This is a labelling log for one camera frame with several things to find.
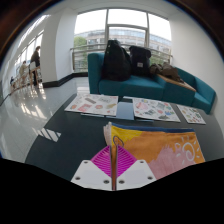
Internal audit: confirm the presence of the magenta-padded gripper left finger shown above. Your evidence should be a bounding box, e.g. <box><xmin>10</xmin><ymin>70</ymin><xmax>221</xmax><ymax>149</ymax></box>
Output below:
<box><xmin>70</xmin><ymin>145</ymin><xmax>113</xmax><ymax>192</ymax></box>

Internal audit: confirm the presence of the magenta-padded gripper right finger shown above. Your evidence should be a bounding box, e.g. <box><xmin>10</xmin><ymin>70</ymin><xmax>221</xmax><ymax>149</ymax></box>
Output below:
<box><xmin>115</xmin><ymin>145</ymin><xmax>157</xmax><ymax>192</ymax></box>

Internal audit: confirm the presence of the orange pink yellow printed towel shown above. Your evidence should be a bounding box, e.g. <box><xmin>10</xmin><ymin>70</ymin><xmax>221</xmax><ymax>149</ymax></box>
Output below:
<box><xmin>103</xmin><ymin>121</ymin><xmax>206</xmax><ymax>192</ymax></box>

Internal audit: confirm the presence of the white sticker sheet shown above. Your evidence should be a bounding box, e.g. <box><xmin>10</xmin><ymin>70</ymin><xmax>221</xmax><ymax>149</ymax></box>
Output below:
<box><xmin>132</xmin><ymin>97</ymin><xmax>181</xmax><ymax>123</ymax></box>
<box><xmin>176</xmin><ymin>104</ymin><xmax>207</xmax><ymax>125</ymax></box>
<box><xmin>64</xmin><ymin>93</ymin><xmax>119</xmax><ymax>117</ymax></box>

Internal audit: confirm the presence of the teal sofa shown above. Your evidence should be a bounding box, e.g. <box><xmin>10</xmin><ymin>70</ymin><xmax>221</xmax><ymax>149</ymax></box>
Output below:
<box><xmin>87</xmin><ymin>52</ymin><xmax>217</xmax><ymax>115</ymax></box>

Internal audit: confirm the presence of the wooden sofa side table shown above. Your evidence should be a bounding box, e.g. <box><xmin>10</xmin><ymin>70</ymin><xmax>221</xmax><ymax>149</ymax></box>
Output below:
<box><xmin>156</xmin><ymin>73</ymin><xmax>197</xmax><ymax>93</ymax></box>

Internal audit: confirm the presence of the brown jacket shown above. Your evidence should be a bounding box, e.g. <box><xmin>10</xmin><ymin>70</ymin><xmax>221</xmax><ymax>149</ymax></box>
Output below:
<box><xmin>148</xmin><ymin>61</ymin><xmax>184</xmax><ymax>84</ymax></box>

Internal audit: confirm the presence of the black backpack with label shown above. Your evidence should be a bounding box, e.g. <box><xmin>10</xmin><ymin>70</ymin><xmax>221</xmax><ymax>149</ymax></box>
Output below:
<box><xmin>128</xmin><ymin>45</ymin><xmax>152</xmax><ymax>78</ymax></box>

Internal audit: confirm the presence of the large black backpack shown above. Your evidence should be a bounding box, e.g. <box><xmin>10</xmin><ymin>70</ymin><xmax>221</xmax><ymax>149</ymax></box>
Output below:
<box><xmin>101</xmin><ymin>39</ymin><xmax>132</xmax><ymax>82</ymax></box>

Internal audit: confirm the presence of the person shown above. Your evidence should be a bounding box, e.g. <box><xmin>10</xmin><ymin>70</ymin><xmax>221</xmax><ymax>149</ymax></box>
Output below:
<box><xmin>29</xmin><ymin>45</ymin><xmax>42</xmax><ymax>87</ymax></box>
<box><xmin>18</xmin><ymin>60</ymin><xmax>29</xmax><ymax>88</ymax></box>

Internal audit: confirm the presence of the metal window railing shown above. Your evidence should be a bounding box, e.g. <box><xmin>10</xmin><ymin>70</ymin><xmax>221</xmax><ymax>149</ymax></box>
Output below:
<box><xmin>69</xmin><ymin>42</ymin><xmax>173</xmax><ymax>72</ymax></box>

